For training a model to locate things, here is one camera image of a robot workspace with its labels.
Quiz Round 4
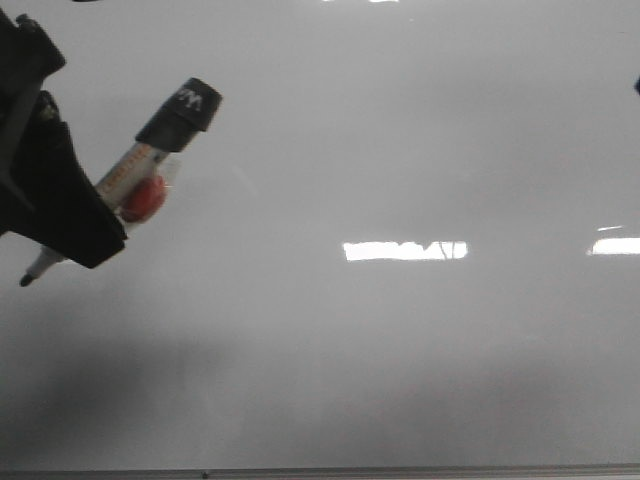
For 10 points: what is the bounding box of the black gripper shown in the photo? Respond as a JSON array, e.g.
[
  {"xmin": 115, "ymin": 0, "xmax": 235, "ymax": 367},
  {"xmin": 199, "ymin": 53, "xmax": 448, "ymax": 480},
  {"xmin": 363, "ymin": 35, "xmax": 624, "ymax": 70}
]
[{"xmin": 1, "ymin": 13, "xmax": 127, "ymax": 268}]

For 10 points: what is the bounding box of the black white whiteboard marker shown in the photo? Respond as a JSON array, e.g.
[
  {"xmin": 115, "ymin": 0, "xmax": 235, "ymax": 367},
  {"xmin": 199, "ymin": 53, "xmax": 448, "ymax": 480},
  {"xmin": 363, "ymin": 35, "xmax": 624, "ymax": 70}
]
[{"xmin": 19, "ymin": 78, "xmax": 223, "ymax": 287}]

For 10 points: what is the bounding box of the white whiteboard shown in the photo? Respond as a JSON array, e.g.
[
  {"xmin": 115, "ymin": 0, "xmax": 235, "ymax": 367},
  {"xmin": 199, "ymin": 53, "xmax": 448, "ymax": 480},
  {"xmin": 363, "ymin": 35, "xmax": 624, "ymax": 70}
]
[{"xmin": 1, "ymin": 1, "xmax": 639, "ymax": 470}]

